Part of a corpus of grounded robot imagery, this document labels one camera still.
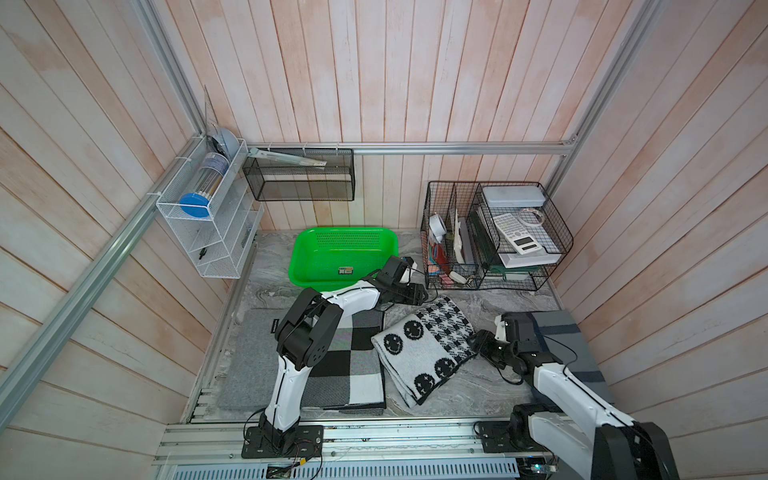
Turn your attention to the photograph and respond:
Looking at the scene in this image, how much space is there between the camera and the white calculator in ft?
2.87

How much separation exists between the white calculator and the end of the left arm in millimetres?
335

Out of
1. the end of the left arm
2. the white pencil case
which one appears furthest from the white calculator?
the end of the left arm

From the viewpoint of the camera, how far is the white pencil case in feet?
3.29

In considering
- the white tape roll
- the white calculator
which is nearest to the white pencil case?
the white calculator

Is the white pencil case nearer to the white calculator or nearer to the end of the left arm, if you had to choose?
the white calculator

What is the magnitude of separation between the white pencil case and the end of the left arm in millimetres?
406

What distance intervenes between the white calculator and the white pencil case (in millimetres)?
55

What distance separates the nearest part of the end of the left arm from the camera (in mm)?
748

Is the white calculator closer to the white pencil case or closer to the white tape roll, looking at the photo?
the white pencil case

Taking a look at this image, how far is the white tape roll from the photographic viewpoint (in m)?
1.10

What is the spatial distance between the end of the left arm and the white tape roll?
1.06 feet

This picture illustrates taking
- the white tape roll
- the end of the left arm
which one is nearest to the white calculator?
the white tape roll

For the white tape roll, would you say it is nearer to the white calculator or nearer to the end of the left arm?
the white calculator
